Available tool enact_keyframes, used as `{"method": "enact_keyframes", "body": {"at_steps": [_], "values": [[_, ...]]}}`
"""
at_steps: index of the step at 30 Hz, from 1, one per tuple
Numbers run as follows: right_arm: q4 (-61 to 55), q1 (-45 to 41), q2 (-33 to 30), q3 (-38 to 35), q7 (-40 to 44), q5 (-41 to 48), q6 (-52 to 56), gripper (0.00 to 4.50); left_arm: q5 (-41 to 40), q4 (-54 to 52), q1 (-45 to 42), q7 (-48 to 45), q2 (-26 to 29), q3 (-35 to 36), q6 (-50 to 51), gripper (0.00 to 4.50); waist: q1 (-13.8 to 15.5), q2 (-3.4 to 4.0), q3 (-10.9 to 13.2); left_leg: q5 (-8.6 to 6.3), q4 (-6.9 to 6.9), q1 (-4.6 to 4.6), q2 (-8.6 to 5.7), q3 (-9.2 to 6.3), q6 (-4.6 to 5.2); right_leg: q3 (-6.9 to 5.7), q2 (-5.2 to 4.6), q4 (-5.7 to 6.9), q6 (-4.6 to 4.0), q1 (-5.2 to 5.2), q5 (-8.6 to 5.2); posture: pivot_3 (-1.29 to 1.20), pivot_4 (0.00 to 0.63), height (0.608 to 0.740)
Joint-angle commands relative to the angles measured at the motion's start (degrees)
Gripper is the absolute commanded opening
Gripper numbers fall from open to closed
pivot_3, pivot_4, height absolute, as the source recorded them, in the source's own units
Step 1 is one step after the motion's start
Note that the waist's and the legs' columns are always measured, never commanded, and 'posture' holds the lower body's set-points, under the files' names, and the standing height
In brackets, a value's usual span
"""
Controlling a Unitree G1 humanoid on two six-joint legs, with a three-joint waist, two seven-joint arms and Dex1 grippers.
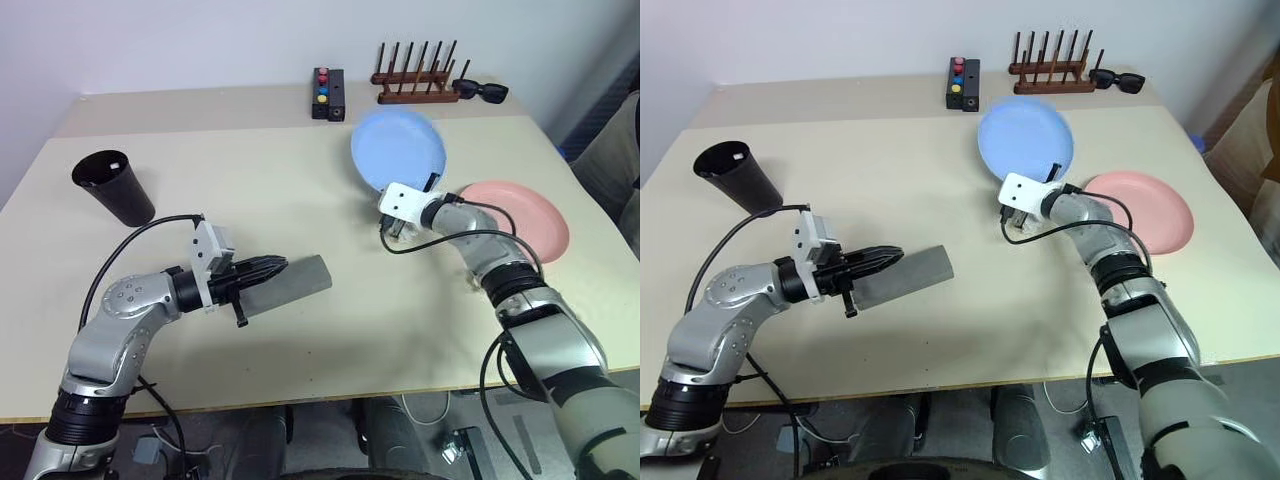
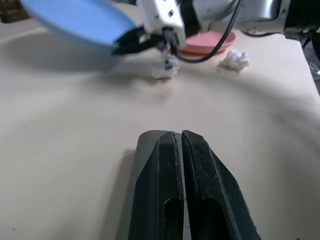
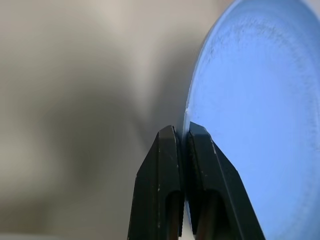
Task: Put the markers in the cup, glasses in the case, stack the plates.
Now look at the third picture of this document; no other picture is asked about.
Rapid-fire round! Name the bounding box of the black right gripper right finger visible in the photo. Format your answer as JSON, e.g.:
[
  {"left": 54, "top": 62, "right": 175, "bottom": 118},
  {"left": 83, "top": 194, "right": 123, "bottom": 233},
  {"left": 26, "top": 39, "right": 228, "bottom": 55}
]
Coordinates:
[{"left": 184, "top": 121, "right": 266, "bottom": 240}]

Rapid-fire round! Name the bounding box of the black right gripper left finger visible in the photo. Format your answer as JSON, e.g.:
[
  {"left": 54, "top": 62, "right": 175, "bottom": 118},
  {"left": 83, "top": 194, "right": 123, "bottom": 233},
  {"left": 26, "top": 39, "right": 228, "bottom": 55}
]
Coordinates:
[{"left": 127, "top": 125, "right": 185, "bottom": 240}]

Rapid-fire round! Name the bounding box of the light blue round plate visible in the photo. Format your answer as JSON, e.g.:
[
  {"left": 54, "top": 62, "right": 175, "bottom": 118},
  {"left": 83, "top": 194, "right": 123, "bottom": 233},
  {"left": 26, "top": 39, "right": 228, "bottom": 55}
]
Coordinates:
[{"left": 174, "top": 0, "right": 320, "bottom": 240}]

